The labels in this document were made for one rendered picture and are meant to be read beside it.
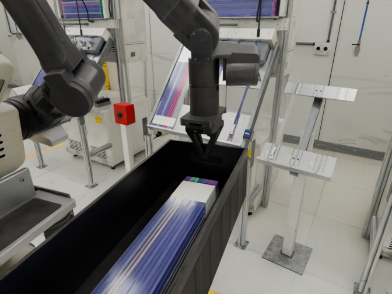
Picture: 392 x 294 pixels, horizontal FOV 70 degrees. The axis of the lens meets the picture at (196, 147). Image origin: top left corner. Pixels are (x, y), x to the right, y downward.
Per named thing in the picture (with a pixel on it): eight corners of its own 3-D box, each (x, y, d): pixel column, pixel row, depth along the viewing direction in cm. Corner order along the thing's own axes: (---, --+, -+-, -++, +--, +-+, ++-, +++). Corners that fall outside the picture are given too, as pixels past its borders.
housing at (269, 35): (275, 54, 179) (272, 39, 167) (207, 51, 201) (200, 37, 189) (278, 44, 181) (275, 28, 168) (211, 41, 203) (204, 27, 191)
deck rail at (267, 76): (246, 151, 162) (244, 147, 156) (242, 150, 163) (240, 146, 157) (279, 48, 178) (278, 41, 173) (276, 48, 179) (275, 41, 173)
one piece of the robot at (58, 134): (18, 136, 65) (10, 88, 60) (36, 129, 69) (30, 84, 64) (52, 147, 62) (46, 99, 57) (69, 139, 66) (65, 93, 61)
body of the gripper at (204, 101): (227, 115, 59) (227, 79, 56) (212, 131, 51) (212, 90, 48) (198, 112, 61) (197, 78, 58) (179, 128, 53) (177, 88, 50)
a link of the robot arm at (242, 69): (193, 10, 49) (188, 30, 43) (261, 7, 48) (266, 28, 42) (196, 71, 58) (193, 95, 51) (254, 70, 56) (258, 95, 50)
